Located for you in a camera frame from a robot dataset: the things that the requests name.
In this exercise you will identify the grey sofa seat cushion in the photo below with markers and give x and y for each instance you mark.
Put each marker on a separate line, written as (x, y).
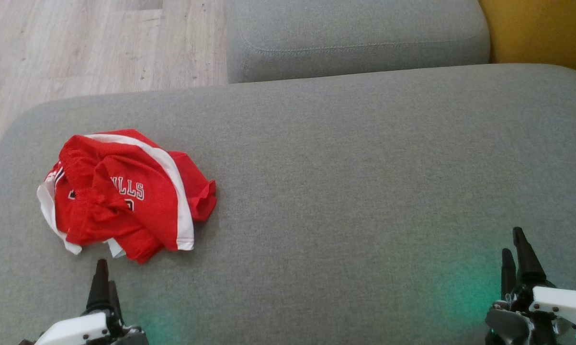
(340, 191)

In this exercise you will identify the grey sofa side cushion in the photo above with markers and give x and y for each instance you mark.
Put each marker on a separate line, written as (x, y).
(355, 33)

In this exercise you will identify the yellow pillow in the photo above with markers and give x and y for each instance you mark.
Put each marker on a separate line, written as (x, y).
(541, 28)

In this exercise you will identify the red shorts with white stripe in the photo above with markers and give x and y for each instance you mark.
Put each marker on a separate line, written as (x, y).
(158, 196)

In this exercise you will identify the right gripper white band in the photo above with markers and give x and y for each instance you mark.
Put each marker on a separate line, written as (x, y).
(556, 306)

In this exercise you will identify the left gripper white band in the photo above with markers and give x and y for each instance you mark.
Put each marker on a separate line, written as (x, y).
(77, 330)

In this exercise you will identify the red white basketball jersey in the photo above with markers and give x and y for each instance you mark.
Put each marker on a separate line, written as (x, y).
(46, 203)

